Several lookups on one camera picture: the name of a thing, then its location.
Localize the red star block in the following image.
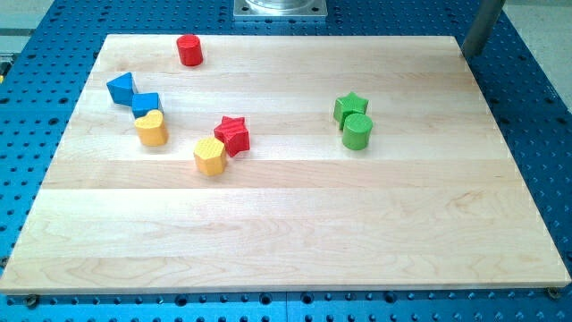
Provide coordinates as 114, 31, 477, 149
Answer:
214, 115, 250, 157

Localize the green star block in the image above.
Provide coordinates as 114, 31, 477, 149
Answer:
333, 91, 369, 130

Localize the yellow hexagon block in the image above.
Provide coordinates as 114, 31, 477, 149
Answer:
193, 137, 227, 176

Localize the green cylinder block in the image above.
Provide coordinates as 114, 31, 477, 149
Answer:
342, 114, 374, 150

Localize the yellow heart block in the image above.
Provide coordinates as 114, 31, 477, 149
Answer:
134, 109, 169, 147

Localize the red cylinder block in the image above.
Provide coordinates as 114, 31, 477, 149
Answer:
176, 34, 203, 66

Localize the light wooden board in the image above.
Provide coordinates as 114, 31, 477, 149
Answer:
1, 34, 570, 295

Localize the blue cube block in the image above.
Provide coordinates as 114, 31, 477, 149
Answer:
131, 92, 163, 119

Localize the blue triangle block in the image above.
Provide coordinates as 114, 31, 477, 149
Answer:
106, 72, 137, 106

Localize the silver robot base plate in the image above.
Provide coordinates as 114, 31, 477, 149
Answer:
233, 0, 328, 20

